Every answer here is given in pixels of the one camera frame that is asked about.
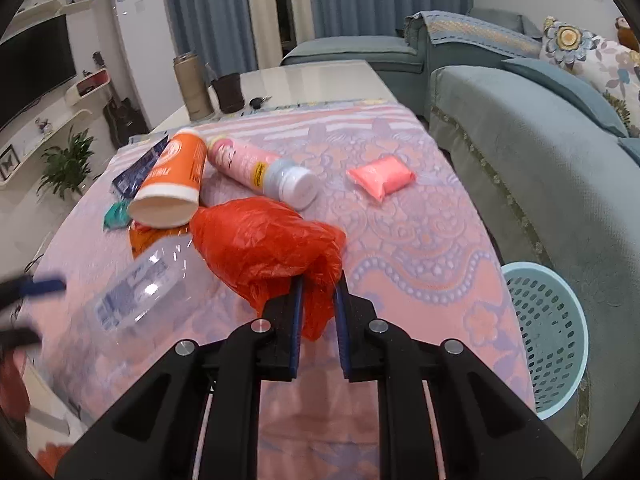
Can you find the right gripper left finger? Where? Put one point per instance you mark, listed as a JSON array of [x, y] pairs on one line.
[[195, 412]]

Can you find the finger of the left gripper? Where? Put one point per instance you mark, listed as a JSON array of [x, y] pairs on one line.
[[14, 289], [14, 338]]

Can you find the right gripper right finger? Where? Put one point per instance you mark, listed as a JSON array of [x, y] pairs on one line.
[[442, 413]]

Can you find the red plastic bag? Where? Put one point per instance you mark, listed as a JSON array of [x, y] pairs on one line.
[[256, 246]]

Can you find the light blue trash basket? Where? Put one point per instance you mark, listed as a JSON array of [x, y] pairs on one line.
[[554, 330]]

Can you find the teal small packet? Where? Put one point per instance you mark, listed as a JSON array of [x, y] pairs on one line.
[[117, 217]]

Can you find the green potted plant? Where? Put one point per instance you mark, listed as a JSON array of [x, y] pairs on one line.
[[65, 170]]

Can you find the orange foil wrapper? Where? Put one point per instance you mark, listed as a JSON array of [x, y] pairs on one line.
[[142, 238]]

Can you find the dark blue snack wrapper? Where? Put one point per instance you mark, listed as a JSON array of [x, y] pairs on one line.
[[127, 184]]

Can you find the clear plastic water bottle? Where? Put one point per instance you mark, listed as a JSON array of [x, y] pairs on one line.
[[160, 288]]

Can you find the orange paper cup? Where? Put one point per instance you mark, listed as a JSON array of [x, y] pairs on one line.
[[170, 194]]

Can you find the pink patterned table cloth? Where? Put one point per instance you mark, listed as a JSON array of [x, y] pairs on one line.
[[422, 256]]

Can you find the black guitar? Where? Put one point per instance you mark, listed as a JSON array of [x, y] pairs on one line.
[[123, 120]]

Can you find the black television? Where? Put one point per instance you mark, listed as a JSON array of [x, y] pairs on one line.
[[34, 62]]

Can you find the brown thermos flask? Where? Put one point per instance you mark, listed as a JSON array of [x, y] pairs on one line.
[[191, 82]]

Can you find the pink snack packet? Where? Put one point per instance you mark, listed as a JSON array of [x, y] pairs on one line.
[[383, 177]]

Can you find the pink bottle white cap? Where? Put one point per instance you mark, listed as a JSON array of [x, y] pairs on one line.
[[263, 172]]

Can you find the teal fabric sofa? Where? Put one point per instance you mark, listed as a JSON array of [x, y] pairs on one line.
[[544, 157]]

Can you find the black cup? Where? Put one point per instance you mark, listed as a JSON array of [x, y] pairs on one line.
[[229, 93]]

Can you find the white refrigerator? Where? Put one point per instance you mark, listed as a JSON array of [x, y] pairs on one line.
[[149, 50]]

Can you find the black car key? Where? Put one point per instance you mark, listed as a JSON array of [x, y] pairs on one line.
[[258, 103]]

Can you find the blue curtain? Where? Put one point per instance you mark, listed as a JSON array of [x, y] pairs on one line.
[[237, 36]]

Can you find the floral long pillow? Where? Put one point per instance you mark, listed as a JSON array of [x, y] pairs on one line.
[[612, 69]]

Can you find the brown monkey plush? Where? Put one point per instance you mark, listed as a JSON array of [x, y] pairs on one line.
[[625, 34]]

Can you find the white wall shelf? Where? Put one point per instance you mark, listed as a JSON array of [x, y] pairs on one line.
[[81, 105]]

